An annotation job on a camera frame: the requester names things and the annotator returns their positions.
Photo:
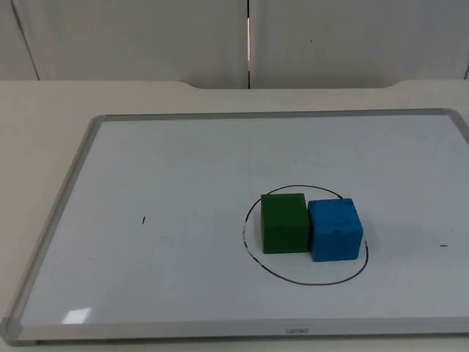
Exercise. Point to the green cube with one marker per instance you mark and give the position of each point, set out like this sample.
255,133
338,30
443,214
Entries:
284,227

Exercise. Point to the blue cube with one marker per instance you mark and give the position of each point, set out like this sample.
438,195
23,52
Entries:
335,234

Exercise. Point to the grey-framed whiteboard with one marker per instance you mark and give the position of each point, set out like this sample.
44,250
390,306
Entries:
165,220

